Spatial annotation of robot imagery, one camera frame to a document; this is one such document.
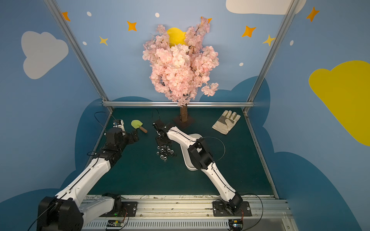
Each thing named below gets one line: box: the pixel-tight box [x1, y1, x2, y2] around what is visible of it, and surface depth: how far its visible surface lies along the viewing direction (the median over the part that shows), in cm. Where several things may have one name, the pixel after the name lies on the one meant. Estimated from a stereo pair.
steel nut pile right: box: [167, 148, 177, 157], surface depth 97 cm
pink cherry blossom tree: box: [142, 16, 220, 129], surface depth 72 cm
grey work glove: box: [211, 109, 241, 135], surface depth 117 cm
